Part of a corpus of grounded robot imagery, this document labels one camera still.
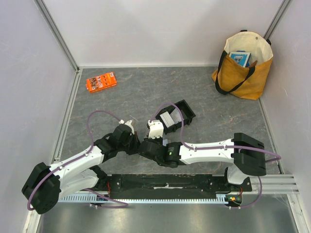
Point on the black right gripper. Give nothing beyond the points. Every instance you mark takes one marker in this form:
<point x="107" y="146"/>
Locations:
<point x="145" y="146"/>

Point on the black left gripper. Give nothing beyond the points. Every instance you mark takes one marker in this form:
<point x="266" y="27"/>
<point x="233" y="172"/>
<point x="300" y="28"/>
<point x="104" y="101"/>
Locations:
<point x="136" y="143"/>

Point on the beige leather card holder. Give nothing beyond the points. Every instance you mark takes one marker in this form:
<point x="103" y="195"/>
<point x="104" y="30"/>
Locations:
<point x="166" y="141"/>

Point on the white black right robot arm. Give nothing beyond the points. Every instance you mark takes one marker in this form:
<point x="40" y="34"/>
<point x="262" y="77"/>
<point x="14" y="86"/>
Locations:
<point x="244" y="154"/>

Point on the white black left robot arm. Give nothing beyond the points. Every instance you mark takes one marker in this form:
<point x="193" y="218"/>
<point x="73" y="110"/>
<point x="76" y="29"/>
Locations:
<point x="47" y="184"/>

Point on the white card stack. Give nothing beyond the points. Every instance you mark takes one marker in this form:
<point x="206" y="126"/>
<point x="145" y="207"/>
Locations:
<point x="167" y="119"/>

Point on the white VIP card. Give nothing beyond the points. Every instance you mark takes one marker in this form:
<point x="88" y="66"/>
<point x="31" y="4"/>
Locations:
<point x="175" y="115"/>

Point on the black card tray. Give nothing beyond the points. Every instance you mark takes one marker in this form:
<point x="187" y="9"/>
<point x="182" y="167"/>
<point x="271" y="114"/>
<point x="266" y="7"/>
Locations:
<point x="186" y="113"/>

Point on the orange card box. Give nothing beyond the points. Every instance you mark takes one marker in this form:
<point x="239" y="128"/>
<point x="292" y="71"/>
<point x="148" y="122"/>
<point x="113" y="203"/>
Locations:
<point x="101" y="82"/>

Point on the yellow canvas tote bag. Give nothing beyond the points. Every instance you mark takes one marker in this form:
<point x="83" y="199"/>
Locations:
<point x="244" y="82"/>

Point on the blue book in bag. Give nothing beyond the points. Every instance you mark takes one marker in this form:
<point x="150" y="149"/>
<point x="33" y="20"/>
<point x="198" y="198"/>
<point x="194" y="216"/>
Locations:
<point x="241" y="57"/>

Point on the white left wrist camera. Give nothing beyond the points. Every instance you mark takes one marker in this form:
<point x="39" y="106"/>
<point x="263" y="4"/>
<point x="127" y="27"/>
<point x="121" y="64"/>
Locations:
<point x="129" y="123"/>

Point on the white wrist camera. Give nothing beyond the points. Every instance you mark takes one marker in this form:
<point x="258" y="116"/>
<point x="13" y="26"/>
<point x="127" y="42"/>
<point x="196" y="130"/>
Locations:
<point x="129" y="123"/>
<point x="156" y="129"/>

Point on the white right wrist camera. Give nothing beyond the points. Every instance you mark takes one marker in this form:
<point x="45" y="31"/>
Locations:
<point x="156" y="129"/>

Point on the light blue cable duct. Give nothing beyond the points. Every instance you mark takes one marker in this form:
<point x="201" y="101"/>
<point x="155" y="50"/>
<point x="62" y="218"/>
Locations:
<point x="154" y="196"/>

